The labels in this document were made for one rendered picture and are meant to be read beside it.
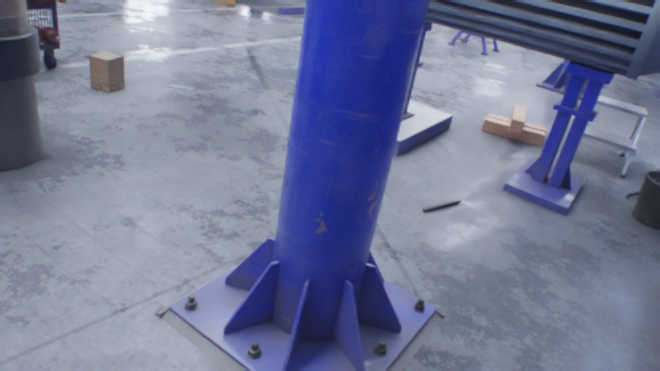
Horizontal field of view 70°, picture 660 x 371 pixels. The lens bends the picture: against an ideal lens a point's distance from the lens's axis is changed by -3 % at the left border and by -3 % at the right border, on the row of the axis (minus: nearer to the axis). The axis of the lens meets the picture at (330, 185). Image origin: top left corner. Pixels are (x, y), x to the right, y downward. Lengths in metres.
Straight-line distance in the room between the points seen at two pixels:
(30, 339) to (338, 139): 1.17
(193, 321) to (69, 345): 0.39
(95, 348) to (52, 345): 0.13
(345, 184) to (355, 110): 0.22
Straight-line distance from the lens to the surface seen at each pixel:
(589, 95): 3.26
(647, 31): 2.96
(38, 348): 1.81
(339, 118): 1.29
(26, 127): 2.79
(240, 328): 1.73
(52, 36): 4.23
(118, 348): 1.75
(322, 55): 1.27
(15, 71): 2.63
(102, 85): 3.89
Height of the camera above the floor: 1.27
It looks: 28 degrees down
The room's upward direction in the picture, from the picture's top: 10 degrees clockwise
